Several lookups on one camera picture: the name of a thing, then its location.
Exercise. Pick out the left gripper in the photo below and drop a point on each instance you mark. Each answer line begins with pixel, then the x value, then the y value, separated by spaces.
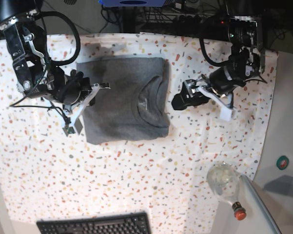
pixel 188 96

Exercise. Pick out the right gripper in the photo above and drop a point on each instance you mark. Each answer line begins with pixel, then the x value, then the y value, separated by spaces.
pixel 76 89

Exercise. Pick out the grey t-shirt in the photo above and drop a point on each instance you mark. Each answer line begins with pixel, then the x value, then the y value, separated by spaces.
pixel 134 107

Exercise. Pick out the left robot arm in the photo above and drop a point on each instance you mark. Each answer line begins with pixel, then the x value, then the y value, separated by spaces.
pixel 246 63

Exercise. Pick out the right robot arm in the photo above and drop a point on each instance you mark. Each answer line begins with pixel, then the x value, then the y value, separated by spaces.
pixel 38 75

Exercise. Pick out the terrazzo pattern table cloth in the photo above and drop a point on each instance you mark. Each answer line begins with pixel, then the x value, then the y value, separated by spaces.
pixel 47 175

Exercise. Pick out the clear bottle with red cap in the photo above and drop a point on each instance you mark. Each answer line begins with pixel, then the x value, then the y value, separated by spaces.
pixel 223 180

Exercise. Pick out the blue box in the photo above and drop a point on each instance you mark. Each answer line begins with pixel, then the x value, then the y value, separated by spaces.
pixel 132 3

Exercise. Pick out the green tape roll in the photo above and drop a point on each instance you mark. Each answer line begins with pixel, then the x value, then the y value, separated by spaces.
pixel 282 163

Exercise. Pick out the black keyboard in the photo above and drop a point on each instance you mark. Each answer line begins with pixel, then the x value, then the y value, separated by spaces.
pixel 135 223

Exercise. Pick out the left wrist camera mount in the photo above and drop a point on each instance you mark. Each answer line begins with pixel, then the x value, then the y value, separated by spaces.
pixel 224 101

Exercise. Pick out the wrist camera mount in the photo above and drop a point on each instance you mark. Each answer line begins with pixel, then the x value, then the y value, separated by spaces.
pixel 224 101
pixel 71 123

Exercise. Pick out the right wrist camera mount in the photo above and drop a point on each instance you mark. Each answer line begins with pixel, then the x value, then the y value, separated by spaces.
pixel 71 123

